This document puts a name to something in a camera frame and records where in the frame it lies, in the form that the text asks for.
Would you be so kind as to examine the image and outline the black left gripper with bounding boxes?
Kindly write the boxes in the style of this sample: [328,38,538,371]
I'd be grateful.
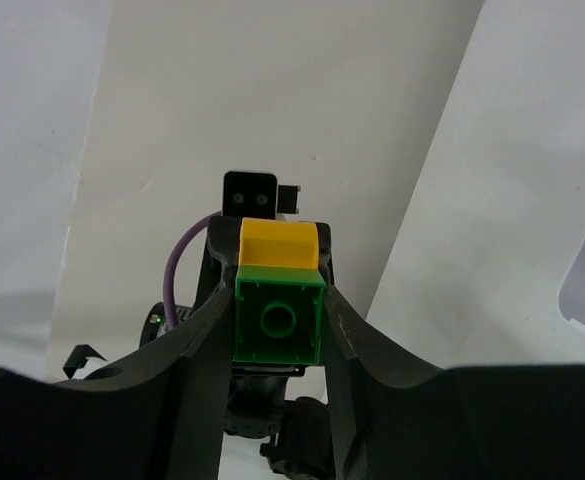
[191,214,334,436]

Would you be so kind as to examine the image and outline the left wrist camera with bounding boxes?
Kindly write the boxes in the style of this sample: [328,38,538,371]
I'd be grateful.
[221,171,300,220]

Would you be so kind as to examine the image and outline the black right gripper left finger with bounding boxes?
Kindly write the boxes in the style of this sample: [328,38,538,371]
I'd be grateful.
[0,288,232,479]

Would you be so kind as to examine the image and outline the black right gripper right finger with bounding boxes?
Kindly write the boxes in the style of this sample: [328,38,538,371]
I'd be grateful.
[322,287,585,479]

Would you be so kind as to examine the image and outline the green lego brick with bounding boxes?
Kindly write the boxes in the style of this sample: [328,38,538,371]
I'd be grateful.
[233,266,326,366]

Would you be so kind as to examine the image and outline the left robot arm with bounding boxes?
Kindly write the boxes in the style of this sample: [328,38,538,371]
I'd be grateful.
[96,215,335,479]

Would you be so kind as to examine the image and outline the yellow striped lego brick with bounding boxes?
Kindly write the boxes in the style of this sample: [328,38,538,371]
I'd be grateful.
[238,218,319,270]

